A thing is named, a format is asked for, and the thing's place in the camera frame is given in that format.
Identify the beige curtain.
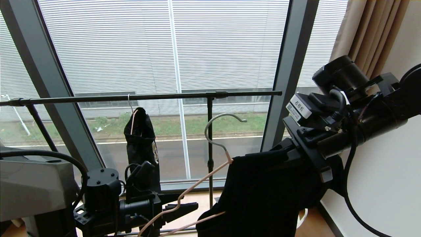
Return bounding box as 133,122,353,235
331,0,411,79

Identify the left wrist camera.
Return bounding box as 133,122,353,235
124,161,156,199

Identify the pink clothes hanger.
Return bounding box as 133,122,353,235
127,94,139,135
137,113,248,237

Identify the black clothes rack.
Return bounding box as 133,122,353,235
0,91,283,236

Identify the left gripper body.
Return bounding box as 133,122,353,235
120,193,164,232

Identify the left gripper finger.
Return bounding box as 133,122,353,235
162,194,182,204
163,202,199,227

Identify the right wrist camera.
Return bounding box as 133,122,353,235
285,92,347,139

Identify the black garment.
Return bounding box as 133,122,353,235
124,107,161,195
196,150,342,237

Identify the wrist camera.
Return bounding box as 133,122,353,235
124,161,156,199
285,92,347,139

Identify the white laundry basket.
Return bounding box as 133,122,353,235
296,208,309,229

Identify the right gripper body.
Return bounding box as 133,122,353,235
283,114,408,183

